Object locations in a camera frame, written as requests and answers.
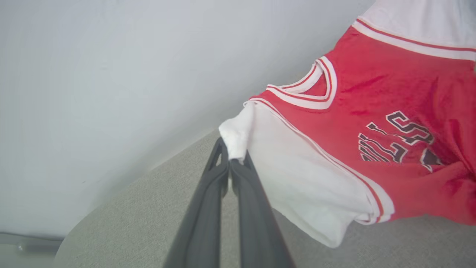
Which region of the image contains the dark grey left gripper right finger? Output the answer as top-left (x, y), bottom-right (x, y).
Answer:
top-left (230, 150), bottom-right (297, 268)

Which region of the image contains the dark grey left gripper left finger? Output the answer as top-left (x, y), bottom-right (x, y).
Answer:
top-left (163, 137), bottom-right (230, 268)

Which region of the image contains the red and white basketball jersey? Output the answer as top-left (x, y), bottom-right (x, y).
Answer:
top-left (218, 0), bottom-right (476, 249)

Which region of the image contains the grey fabric sofa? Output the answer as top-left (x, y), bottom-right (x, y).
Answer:
top-left (53, 128), bottom-right (476, 268)

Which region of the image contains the grey skirting strip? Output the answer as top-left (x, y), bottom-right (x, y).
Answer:
top-left (0, 231), bottom-right (64, 254)

